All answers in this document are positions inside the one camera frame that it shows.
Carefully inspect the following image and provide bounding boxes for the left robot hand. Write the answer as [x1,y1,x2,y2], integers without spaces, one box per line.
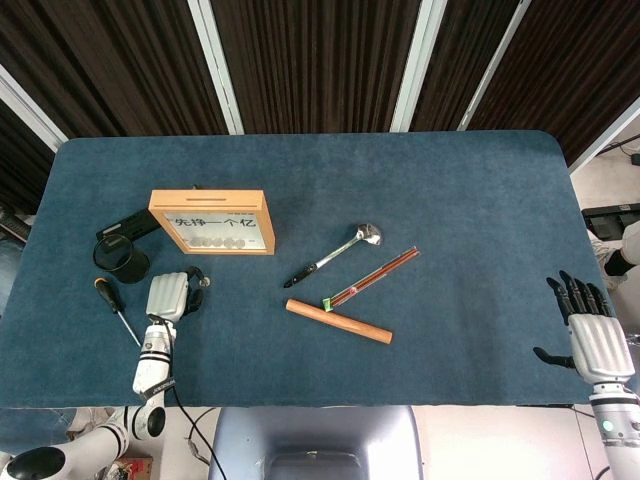
[146,266,207,322]

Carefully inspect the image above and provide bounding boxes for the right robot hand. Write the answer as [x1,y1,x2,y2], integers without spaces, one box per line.
[533,271,638,390]

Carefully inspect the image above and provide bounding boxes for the black mesh pen cup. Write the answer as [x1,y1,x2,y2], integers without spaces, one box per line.
[92,234,152,286]

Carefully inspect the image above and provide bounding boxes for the black flat rectangular box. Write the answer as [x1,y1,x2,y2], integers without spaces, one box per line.
[95,208,160,241]

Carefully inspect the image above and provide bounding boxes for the person leg black sock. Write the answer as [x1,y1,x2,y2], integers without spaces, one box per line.
[605,219,640,276]

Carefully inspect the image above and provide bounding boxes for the plain white sneaker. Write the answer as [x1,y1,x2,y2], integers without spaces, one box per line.
[589,232,614,281]

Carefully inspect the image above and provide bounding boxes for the black equipment case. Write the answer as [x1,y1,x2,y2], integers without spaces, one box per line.
[582,202,640,239]

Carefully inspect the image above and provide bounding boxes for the white sneaker with grey pattern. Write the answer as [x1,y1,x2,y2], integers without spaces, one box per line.
[67,407,121,442]

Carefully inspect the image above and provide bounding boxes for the grey-blue robot torso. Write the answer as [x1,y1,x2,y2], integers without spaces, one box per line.
[208,404,425,480]

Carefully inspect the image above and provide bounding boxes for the cardboard box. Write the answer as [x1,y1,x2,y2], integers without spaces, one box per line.
[107,452,155,480]

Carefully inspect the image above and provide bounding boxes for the wooden rolling pin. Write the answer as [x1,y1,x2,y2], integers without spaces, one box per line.
[285,298,394,346]

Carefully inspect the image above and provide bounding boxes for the blue jeans leg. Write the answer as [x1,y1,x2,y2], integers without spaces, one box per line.
[0,407,76,450]

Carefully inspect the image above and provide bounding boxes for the dark wood slat panel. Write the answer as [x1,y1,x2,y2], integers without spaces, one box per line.
[469,0,640,166]
[0,0,231,139]
[209,0,426,135]
[0,99,57,214]
[409,0,521,132]

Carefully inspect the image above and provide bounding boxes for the red chopsticks in plastic sleeve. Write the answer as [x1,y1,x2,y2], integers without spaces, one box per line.
[320,245,420,312]

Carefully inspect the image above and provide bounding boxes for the blue table cloth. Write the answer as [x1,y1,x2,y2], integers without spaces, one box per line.
[0,130,632,409]

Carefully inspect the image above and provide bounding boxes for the black orange handled screwdriver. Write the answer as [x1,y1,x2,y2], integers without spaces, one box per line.
[93,276,143,348]

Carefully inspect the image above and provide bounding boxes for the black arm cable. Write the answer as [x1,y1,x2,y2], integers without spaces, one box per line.
[167,324,221,471]

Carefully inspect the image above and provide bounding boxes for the wooden coin bank box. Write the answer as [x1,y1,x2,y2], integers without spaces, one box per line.
[148,188,277,256]

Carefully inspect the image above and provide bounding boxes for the grey floor cable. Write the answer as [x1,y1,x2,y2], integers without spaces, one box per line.
[186,407,217,465]

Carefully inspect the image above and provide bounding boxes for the steel ladle black handle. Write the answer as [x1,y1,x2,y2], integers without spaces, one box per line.
[283,222,385,290]

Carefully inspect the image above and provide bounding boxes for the white partition post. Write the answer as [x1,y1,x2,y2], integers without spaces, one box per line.
[567,97,640,174]
[457,0,531,131]
[187,0,245,135]
[0,64,69,151]
[389,0,446,132]

